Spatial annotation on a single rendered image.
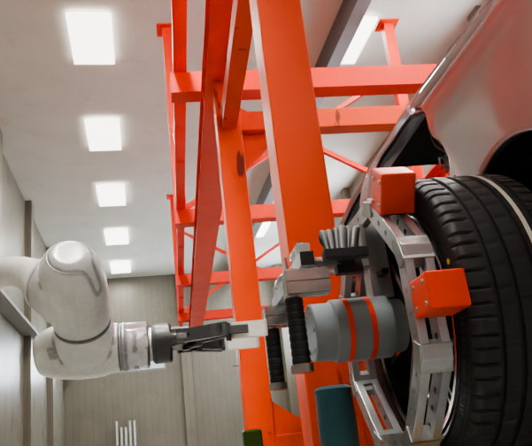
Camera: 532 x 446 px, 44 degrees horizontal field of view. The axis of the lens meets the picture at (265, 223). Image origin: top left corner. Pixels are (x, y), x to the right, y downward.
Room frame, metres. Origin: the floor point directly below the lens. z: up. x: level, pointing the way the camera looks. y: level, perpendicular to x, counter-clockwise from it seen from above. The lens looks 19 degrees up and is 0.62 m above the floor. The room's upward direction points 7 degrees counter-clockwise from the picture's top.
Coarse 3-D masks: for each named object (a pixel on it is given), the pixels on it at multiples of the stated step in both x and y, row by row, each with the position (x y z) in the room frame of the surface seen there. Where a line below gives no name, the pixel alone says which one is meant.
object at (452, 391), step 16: (416, 224) 1.36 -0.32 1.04; (432, 240) 1.30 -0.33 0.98; (416, 272) 1.49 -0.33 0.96; (400, 288) 1.58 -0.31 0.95; (448, 320) 1.44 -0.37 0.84; (400, 352) 1.66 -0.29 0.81; (384, 368) 1.74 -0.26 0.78; (400, 368) 1.74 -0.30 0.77; (400, 384) 1.72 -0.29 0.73; (400, 400) 1.68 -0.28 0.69; (448, 400) 1.42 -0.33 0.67; (448, 416) 1.38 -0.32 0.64
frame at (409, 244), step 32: (352, 224) 1.52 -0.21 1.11; (384, 224) 1.30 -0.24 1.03; (416, 256) 1.23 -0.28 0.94; (416, 320) 1.23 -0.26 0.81; (416, 352) 1.25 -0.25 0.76; (448, 352) 1.24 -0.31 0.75; (352, 384) 1.73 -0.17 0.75; (416, 384) 1.28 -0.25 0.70; (448, 384) 1.28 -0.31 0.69; (384, 416) 1.67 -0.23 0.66; (416, 416) 1.32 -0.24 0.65
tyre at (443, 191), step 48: (432, 192) 1.28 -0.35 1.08; (480, 192) 1.28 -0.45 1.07; (528, 192) 1.29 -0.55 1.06; (480, 240) 1.21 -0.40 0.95; (528, 240) 1.22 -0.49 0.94; (480, 288) 1.19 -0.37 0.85; (528, 288) 1.20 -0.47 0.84; (480, 336) 1.20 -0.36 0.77; (528, 336) 1.21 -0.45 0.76; (384, 384) 1.76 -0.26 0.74; (480, 384) 1.23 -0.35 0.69; (528, 384) 1.25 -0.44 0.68; (480, 432) 1.29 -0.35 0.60; (528, 432) 1.32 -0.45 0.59
